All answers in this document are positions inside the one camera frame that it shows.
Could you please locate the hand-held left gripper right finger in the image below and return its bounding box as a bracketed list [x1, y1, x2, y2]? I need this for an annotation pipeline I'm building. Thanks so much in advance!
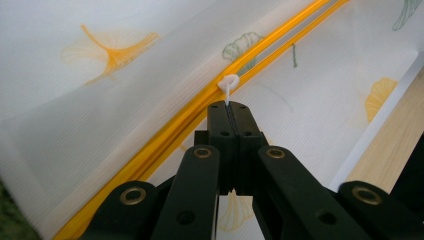
[231, 101, 371, 240]

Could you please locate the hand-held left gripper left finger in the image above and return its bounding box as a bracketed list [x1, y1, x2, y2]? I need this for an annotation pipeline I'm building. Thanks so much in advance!
[151, 100, 234, 240]

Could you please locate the white leaf-print mesh laundry bag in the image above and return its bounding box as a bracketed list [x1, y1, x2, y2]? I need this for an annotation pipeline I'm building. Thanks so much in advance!
[0, 0, 420, 240]

